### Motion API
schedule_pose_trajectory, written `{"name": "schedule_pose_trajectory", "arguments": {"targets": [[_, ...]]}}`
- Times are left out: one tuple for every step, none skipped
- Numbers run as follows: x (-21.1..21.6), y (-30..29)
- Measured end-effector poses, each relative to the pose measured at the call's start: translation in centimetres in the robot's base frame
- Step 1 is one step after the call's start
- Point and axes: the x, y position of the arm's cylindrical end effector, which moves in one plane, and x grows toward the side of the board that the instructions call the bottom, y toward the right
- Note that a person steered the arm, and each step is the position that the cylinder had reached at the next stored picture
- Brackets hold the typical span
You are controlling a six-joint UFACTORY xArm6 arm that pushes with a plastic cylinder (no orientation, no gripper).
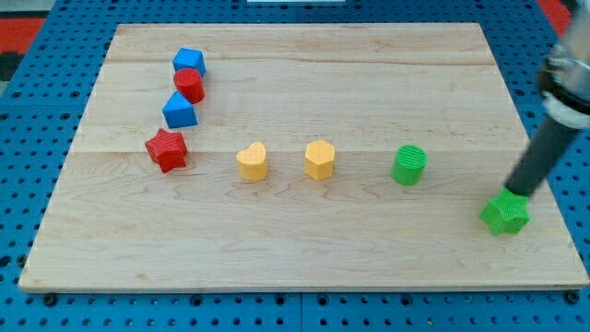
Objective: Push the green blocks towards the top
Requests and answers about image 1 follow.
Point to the black pusher rod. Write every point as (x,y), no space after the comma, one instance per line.
(544,150)

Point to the red star block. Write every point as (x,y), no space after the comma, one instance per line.
(167,149)

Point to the green star block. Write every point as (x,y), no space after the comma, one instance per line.
(505,213)

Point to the red cylinder block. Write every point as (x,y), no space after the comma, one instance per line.
(189,83)

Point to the blue cube block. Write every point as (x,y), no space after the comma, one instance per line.
(190,58)

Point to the green cylinder block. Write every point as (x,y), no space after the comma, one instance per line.
(409,163)

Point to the blue triangular block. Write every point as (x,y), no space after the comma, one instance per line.
(179,112)

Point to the wooden board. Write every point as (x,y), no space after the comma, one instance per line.
(117,223)

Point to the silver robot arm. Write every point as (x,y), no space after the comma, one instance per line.
(564,78)

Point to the yellow hexagon block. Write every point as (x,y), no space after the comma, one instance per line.
(319,159)

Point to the yellow heart block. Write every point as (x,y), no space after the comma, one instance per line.
(252,162)

